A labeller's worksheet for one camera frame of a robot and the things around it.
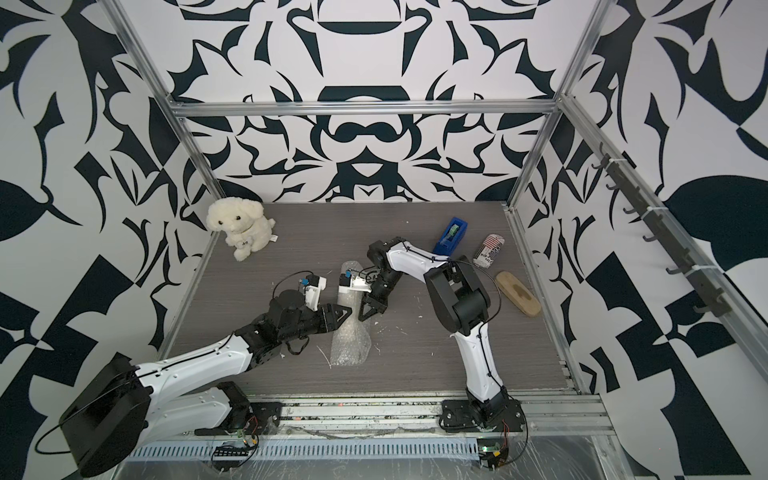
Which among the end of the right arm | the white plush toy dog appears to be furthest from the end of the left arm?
the white plush toy dog

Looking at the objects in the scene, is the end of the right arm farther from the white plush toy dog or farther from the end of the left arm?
the white plush toy dog

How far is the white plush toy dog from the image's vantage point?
93 centimetres
